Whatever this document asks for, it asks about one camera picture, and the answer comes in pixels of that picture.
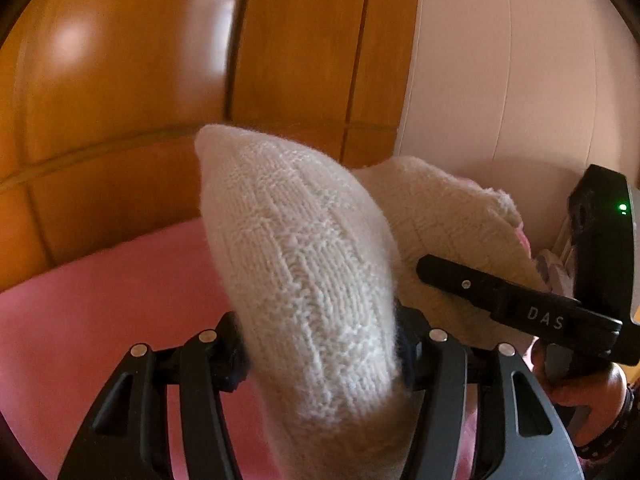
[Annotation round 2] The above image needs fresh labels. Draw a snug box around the person's right hand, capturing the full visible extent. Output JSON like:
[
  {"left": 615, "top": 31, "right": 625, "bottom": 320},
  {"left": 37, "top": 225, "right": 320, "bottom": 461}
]
[{"left": 530, "top": 340, "right": 629, "bottom": 444}]

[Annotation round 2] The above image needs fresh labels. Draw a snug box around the white knitted sweater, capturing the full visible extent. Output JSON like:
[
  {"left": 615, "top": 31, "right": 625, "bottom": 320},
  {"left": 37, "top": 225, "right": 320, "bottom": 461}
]
[{"left": 194, "top": 124, "right": 551, "bottom": 480}]

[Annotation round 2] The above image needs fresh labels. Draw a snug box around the pink blanket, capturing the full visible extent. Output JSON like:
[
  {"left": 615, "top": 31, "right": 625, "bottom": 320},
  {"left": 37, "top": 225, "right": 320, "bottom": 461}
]
[{"left": 0, "top": 217, "right": 532, "bottom": 480}]

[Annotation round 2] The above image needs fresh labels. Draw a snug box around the person's right forearm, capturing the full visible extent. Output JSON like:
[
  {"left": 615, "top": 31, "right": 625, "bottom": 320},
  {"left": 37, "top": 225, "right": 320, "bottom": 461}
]
[{"left": 575, "top": 364, "right": 640, "bottom": 467}]

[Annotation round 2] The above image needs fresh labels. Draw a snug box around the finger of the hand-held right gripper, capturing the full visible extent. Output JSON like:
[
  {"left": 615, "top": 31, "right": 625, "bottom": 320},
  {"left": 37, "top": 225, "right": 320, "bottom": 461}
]
[{"left": 416, "top": 254, "right": 624, "bottom": 361}]

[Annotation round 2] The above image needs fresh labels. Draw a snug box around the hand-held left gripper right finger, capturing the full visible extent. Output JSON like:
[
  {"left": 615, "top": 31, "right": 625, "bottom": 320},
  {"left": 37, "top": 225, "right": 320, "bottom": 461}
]
[{"left": 395, "top": 305, "right": 586, "bottom": 480}]

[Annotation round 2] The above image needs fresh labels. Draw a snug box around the wooden headboard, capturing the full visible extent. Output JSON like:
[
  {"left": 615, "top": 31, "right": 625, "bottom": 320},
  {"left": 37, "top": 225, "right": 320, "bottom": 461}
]
[{"left": 0, "top": 0, "right": 424, "bottom": 295}]

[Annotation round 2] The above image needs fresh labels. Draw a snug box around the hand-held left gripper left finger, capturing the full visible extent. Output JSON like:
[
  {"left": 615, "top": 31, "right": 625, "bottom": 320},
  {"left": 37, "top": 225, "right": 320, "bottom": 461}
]
[{"left": 57, "top": 311, "right": 251, "bottom": 480}]

